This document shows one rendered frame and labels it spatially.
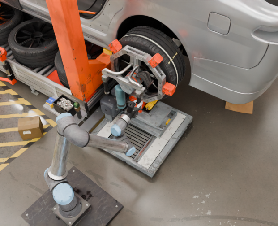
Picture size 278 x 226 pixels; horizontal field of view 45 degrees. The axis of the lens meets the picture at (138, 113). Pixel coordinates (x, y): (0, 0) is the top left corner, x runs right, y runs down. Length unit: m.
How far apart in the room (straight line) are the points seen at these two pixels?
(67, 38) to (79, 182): 1.22
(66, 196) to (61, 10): 1.36
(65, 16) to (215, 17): 1.09
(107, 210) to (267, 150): 1.76
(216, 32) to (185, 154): 1.41
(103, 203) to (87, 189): 0.20
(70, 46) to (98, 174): 1.29
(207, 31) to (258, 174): 1.57
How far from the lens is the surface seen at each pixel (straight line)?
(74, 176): 3.06
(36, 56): 3.98
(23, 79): 4.13
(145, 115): 3.45
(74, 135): 2.22
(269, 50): 2.53
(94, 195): 2.94
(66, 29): 2.69
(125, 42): 2.89
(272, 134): 3.81
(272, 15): 2.41
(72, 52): 2.83
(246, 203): 3.32
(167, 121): 3.47
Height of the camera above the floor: 2.93
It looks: 51 degrees down
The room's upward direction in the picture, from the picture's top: 3 degrees counter-clockwise
